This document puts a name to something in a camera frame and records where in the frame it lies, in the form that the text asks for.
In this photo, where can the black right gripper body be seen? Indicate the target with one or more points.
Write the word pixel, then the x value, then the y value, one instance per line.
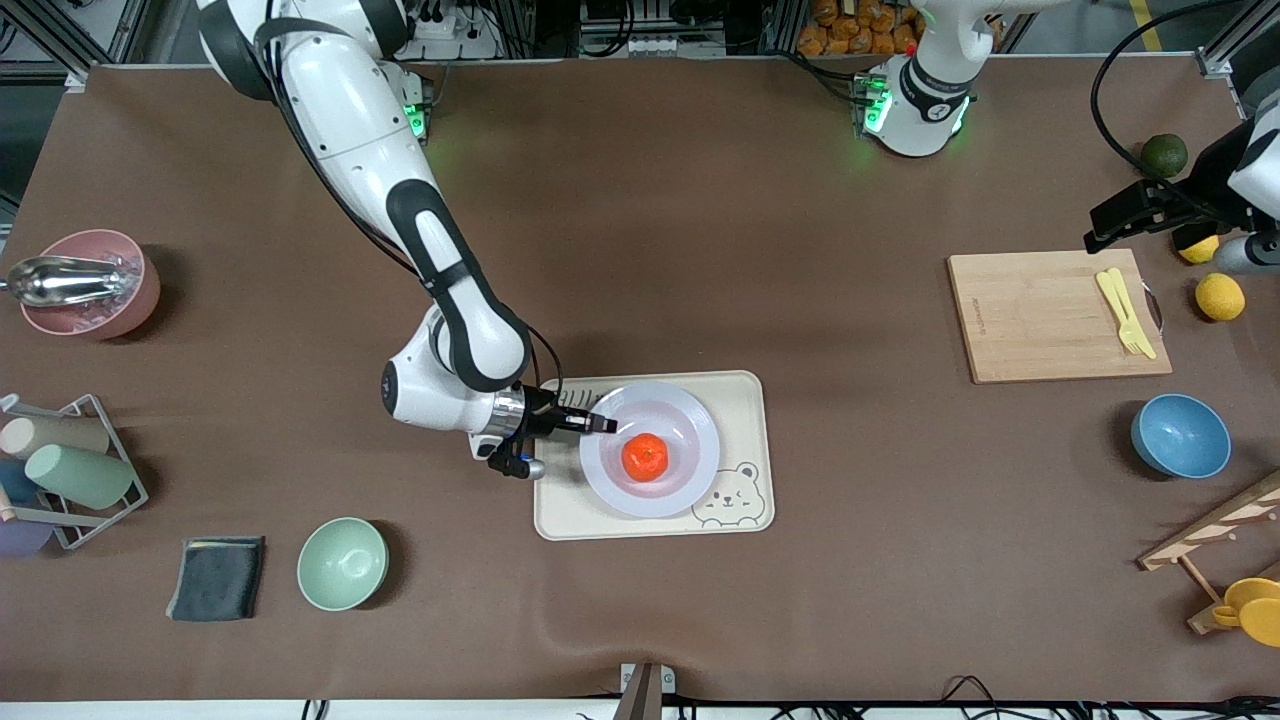
pixel 541 411

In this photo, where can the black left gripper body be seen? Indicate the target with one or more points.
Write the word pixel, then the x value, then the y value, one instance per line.
pixel 1203 178

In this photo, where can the orange fruit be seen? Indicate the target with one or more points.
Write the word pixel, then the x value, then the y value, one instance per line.
pixel 645 457

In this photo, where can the lavender round plate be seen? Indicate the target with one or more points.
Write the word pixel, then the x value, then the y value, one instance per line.
pixel 685 480

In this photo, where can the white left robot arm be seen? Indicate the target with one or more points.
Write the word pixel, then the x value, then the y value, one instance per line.
pixel 915 120

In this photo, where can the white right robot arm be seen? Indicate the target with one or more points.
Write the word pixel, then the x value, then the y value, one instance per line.
pixel 350 110

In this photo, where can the dark green lime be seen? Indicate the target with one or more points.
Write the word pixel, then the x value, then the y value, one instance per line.
pixel 1164 155

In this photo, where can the yellow lemon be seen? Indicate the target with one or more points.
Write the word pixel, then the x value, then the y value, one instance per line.
pixel 1198 252
pixel 1220 297

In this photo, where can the yellow plastic knife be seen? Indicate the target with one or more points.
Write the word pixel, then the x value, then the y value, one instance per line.
pixel 1104 286

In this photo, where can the wooden cutting board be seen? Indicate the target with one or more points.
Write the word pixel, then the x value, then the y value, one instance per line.
pixel 1030 320

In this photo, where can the cream bear print tray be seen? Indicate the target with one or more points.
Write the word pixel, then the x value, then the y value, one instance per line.
pixel 745 400

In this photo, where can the blue bowl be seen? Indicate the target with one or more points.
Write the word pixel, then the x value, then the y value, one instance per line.
pixel 1180 436

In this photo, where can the green bowl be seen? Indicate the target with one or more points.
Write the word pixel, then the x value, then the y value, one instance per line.
pixel 342 564

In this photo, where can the wooden peg rack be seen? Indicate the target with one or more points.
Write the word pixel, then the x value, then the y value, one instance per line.
pixel 1215 525

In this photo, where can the bag of orange toys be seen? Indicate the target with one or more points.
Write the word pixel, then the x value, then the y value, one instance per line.
pixel 850 30

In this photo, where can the dark grey folded cloth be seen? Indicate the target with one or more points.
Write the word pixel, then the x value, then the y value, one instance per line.
pixel 215 578

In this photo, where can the white power strip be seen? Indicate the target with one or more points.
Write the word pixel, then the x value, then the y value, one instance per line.
pixel 450 40

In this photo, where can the yellow mug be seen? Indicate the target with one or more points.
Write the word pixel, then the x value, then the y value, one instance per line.
pixel 1258 615

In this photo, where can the clear ice cubes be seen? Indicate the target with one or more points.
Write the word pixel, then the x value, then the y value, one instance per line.
pixel 125 275

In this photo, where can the pink bowl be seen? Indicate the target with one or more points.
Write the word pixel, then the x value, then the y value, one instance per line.
pixel 90 322

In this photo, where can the green cup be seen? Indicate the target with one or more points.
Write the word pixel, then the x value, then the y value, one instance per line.
pixel 80 476

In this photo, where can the beige cup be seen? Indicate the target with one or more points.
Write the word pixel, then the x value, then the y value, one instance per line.
pixel 55 436

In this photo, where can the silver metal scoop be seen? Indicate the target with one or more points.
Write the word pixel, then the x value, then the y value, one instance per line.
pixel 55 280

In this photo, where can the blue cup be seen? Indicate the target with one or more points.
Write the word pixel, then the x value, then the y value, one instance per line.
pixel 15 482

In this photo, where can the purple cup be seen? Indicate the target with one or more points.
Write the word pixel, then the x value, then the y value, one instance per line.
pixel 22 538

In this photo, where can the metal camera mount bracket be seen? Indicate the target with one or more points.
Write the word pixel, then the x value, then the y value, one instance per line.
pixel 645 690

